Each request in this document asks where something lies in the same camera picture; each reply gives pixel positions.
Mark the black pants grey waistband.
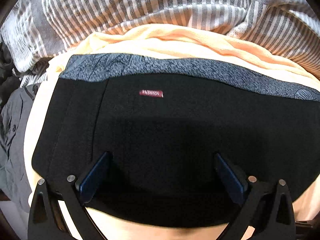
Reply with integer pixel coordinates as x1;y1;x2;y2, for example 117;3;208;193
32;54;319;228

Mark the dark grey shirt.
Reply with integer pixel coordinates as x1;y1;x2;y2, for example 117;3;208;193
1;83;40;213

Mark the peach bed sheet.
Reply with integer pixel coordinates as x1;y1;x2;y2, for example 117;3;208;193
24;24;319;239

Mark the grey white striped blanket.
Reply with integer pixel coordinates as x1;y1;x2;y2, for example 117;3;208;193
1;0;319;76

